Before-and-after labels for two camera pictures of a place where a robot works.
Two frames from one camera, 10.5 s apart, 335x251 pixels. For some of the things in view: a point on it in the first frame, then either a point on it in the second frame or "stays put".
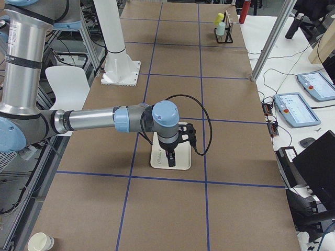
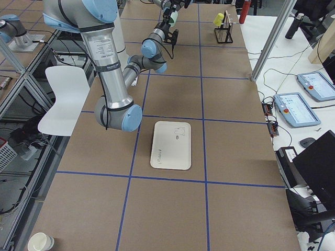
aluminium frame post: [280, 22] stays put
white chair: [71, 86] stays put
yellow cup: [219, 19] stays put
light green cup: [221, 30] -> [172, 20]
